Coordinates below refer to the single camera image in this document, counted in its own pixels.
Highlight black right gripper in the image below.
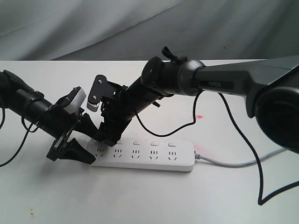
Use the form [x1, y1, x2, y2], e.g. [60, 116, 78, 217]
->
[88, 75, 131, 147]

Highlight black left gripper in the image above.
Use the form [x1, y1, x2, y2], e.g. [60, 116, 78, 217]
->
[37, 94, 98, 165]

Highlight white five-outlet power strip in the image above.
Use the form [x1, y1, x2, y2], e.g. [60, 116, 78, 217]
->
[87, 138, 195, 172]

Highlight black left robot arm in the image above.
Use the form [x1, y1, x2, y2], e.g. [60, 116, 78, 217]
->
[0, 70, 98, 165]

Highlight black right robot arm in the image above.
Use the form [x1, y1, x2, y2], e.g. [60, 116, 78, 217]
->
[87, 48, 299, 153]

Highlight grey backdrop cloth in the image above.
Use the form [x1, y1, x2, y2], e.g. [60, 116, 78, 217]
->
[0, 0, 299, 60]

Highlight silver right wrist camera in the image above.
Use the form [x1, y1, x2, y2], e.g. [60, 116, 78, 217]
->
[87, 94, 101, 112]

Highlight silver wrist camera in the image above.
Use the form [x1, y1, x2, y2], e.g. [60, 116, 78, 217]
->
[63, 86, 86, 114]
[87, 94, 101, 112]

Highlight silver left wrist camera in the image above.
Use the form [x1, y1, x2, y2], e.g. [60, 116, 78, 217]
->
[63, 86, 86, 114]

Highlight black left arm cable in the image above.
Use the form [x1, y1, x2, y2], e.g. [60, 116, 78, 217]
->
[0, 106, 40, 168]

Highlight grey power cord with plug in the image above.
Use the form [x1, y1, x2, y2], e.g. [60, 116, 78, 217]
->
[193, 147, 285, 168]

